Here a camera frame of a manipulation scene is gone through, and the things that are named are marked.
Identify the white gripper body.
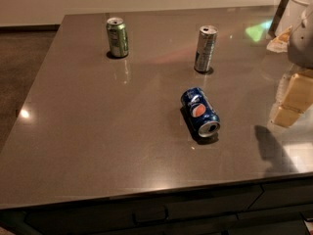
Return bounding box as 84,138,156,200
288,12,313,69

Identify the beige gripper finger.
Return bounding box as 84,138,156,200
270,72,313,127
267,26,292,53

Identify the blue pepsi can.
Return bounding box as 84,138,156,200
181,87,220,138

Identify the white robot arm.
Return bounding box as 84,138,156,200
267,0,313,127

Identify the silver slim energy can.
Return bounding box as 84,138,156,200
194,25,218,73

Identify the green soda can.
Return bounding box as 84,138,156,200
106,17,128,58

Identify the dark cabinet drawer front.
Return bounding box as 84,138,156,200
25,186,262,235

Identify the black drawer handle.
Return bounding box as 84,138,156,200
132,206,169,225

